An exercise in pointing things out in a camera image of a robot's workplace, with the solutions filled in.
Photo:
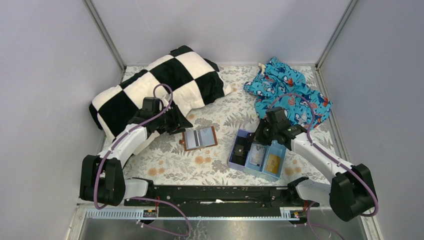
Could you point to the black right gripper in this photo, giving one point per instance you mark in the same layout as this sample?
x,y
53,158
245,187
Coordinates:
x,y
263,134

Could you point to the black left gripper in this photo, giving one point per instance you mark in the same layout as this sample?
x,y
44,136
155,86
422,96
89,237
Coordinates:
x,y
178,122

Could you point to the grey credit card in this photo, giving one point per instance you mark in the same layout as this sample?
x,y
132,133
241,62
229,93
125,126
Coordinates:
x,y
256,154

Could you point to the brown leather card holder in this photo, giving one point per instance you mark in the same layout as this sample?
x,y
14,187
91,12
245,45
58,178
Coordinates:
x,y
195,139

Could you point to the gold credit card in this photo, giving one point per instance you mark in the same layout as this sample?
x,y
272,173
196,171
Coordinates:
x,y
272,163

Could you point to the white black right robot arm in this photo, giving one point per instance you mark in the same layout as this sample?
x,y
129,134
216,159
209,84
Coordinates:
x,y
350,192

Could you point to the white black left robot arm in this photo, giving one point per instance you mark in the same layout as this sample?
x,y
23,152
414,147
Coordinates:
x,y
102,179

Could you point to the black card in purple slot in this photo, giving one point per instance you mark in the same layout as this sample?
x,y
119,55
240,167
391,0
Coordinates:
x,y
238,160

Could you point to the purple blue card organizer box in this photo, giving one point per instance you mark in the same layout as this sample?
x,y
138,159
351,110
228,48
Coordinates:
x,y
263,161

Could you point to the black white checkered blanket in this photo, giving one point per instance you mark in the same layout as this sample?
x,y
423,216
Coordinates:
x,y
194,81

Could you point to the blue shark print cloth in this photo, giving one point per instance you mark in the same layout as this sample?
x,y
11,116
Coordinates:
x,y
279,85

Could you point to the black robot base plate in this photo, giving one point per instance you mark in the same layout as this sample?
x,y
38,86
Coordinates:
x,y
181,197

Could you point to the slotted grey cable duct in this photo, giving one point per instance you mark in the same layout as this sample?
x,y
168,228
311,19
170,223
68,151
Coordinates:
x,y
204,213

